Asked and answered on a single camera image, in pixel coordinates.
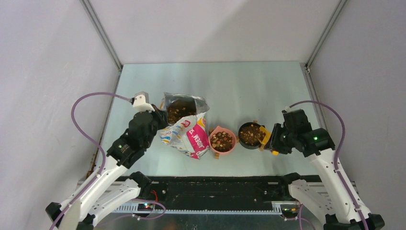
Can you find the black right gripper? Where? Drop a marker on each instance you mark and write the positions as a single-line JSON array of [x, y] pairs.
[[273, 143]]

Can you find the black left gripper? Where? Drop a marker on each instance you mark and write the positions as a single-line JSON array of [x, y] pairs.
[[161, 116]]

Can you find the printed cat food bag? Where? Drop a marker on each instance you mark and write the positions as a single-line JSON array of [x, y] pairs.
[[188, 135]]

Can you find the yellow plastic scoop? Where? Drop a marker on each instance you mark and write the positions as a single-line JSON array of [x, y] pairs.
[[265, 141]]

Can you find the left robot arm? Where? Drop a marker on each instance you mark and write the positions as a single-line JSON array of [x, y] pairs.
[[87, 204]]

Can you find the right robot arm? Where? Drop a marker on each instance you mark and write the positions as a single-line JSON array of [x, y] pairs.
[[342, 209]]

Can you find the black pet bowl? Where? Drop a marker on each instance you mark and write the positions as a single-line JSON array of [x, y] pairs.
[[245, 146]]

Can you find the pink pet bowl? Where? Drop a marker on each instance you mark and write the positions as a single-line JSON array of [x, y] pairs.
[[221, 129]]

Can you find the kibble in black bowl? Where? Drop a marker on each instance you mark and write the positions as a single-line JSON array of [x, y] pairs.
[[249, 134]]

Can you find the brown kibble in bag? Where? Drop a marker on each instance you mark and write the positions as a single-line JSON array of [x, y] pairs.
[[179, 109]]

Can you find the kibble in pink bowl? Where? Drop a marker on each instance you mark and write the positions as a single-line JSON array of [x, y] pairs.
[[221, 141]]

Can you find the wooden bowl stand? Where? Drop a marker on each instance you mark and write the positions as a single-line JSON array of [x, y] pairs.
[[250, 135]]

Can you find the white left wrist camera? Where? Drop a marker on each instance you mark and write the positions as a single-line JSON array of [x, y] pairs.
[[140, 102]]

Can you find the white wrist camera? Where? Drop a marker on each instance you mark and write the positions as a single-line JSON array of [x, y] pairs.
[[286, 109], [140, 102]]

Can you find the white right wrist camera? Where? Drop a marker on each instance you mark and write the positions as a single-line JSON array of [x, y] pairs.
[[286, 109]]

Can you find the aluminium corner frame post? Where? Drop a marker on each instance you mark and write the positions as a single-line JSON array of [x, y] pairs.
[[325, 33]]

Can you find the left aluminium frame post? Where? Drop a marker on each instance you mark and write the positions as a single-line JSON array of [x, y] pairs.
[[97, 24]]

